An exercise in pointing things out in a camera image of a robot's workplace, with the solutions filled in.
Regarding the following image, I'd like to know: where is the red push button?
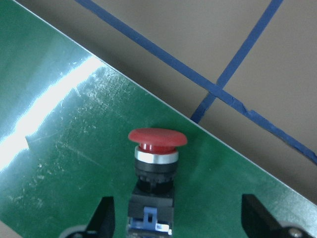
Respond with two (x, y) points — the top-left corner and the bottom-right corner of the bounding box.
(126, 128), (187, 238)

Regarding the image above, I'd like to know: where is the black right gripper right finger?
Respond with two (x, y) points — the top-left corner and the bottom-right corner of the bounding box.
(241, 194), (313, 238)

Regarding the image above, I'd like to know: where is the green conveyor belt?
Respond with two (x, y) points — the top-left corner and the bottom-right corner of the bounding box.
(0, 0), (317, 238)

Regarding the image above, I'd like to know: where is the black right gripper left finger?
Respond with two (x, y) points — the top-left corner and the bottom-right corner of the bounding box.
(59, 196), (115, 238)

